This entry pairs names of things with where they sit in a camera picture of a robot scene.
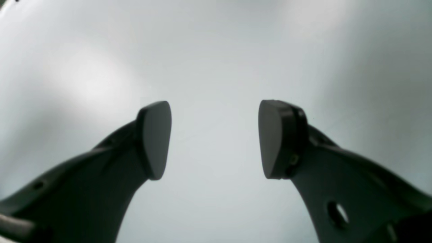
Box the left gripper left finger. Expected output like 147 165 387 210
1 101 172 243

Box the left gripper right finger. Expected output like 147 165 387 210
258 100 432 243

